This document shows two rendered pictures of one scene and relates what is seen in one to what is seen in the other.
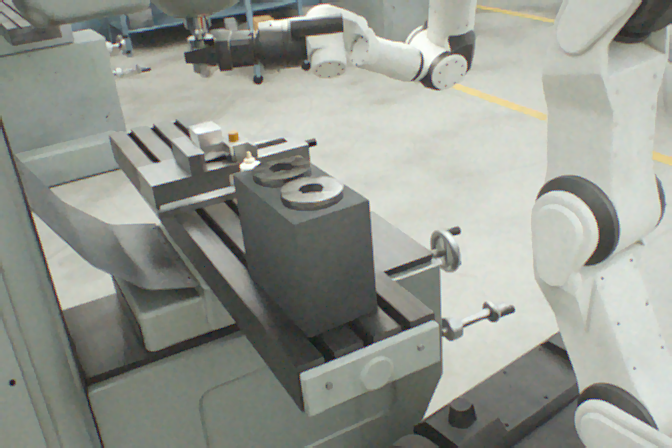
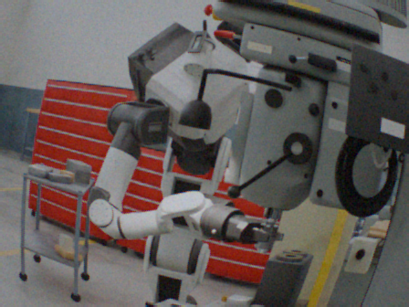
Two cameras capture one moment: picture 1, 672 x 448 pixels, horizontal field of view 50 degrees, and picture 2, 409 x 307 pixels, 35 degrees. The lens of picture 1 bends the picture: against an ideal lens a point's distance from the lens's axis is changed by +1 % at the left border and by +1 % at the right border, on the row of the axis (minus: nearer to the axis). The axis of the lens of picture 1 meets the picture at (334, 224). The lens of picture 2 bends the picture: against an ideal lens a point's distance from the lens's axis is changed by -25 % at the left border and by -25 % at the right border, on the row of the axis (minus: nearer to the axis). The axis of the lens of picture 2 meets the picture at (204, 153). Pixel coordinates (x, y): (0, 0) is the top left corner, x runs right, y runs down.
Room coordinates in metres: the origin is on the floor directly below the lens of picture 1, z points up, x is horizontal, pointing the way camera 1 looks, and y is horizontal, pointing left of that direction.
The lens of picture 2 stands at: (2.88, 1.38, 1.53)
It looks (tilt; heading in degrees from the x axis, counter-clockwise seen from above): 4 degrees down; 223
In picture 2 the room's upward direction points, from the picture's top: 11 degrees clockwise
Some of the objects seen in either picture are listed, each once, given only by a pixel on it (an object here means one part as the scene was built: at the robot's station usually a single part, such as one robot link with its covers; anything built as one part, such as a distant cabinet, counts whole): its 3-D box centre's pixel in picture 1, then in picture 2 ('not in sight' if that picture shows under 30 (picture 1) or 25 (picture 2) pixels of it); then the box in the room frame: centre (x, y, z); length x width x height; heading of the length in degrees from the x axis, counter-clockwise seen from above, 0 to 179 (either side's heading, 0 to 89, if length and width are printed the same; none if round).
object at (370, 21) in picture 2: not in sight; (308, 15); (1.34, 0.22, 1.81); 0.47 x 0.26 x 0.16; 115
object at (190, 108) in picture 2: not in sight; (196, 113); (1.49, 0.04, 1.48); 0.07 x 0.07 x 0.06
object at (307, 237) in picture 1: (303, 237); (283, 280); (0.97, 0.05, 1.02); 0.22 x 0.12 x 0.20; 26
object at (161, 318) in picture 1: (238, 260); not in sight; (1.35, 0.21, 0.78); 0.50 x 0.35 x 0.12; 115
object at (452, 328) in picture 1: (478, 316); not in sight; (1.45, -0.33, 0.50); 0.22 x 0.06 x 0.06; 115
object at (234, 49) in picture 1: (252, 48); (239, 228); (1.35, 0.12, 1.23); 0.13 x 0.12 x 0.10; 0
